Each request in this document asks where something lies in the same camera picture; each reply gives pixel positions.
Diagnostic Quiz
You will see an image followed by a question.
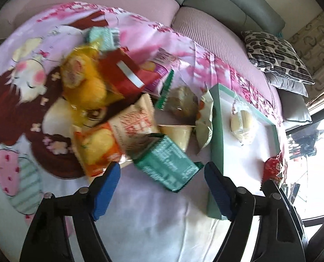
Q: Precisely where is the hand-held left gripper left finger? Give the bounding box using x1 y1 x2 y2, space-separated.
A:
19 162 121 262

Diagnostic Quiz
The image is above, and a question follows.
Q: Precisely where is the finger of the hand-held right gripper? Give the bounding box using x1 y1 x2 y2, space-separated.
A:
261 181 285 197

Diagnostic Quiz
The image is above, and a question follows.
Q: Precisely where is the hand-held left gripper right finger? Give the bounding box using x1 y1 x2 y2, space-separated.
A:
204 162 307 262

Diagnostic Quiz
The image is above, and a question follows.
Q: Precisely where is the shiny red snack packet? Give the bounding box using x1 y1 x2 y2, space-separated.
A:
261 153 284 186

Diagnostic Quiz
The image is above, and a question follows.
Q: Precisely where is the green-rimmed white tray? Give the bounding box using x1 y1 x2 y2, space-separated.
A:
207 83 281 220

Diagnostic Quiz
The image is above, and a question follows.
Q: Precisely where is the orange snack packet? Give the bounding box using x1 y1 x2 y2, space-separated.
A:
70 123 124 178

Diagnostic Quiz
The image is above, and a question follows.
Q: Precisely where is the dark green snack packet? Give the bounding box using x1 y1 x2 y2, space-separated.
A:
132 134 204 194

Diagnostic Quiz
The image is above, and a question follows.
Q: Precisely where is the small white snack packet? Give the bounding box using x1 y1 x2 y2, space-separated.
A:
195 84 214 156

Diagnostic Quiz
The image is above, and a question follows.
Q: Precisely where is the pale yellow jelly cup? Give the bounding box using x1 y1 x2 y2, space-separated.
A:
158 124 195 152

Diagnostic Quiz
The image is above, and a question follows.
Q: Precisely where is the pale pastry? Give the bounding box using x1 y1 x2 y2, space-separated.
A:
230 93 255 145

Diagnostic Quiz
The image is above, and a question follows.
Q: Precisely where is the beige packet with red print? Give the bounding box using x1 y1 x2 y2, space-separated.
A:
107 93 161 164

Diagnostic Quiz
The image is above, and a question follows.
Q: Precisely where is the brown cake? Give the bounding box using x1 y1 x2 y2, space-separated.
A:
154 69 201 123

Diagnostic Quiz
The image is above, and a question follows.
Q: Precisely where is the yellow cake snack packet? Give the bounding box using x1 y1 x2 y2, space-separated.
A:
60 42 124 126

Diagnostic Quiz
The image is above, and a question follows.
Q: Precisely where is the red packet with white stripe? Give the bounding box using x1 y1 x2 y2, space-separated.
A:
98 48 158 99

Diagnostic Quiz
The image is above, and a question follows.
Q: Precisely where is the pink and purple snack packet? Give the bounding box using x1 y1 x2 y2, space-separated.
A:
140 48 191 96

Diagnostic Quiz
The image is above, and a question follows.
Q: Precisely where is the mint green snack packet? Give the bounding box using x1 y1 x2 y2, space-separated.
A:
86 26 121 51

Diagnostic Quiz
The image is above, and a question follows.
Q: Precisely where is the pink cartoon printed blanket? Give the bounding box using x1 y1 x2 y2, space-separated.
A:
0 1 288 262

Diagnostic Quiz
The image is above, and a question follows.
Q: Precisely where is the dark clutter by window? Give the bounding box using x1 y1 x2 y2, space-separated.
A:
286 129 324 160

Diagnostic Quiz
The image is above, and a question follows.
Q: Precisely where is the grey pillow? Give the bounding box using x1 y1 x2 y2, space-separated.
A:
264 71 310 97

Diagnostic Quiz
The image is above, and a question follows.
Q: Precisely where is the black and white patterned pillow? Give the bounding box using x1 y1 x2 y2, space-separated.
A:
241 30 315 85

